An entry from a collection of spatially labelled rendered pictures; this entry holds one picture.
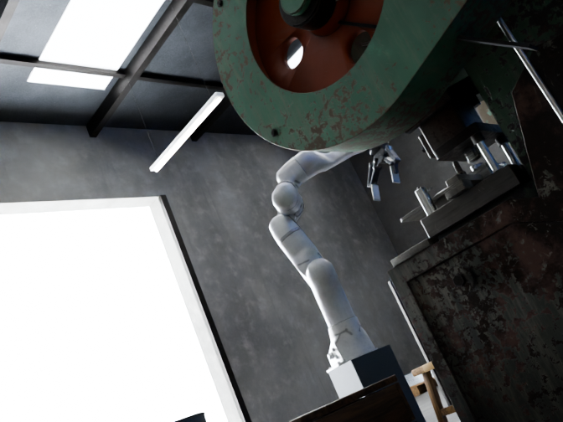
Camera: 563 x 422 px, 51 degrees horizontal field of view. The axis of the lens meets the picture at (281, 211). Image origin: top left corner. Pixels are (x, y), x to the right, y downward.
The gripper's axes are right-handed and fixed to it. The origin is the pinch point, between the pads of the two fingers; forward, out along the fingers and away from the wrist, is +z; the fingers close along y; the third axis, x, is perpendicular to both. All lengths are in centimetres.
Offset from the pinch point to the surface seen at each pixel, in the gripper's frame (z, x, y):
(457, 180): 29, 14, -51
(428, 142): 6.7, 9.4, -38.1
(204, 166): -329, -74, 489
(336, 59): -5, 46, -50
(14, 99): -298, 160, 381
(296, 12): -11, 61, -57
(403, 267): 45, 19, -28
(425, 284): 51, 15, -31
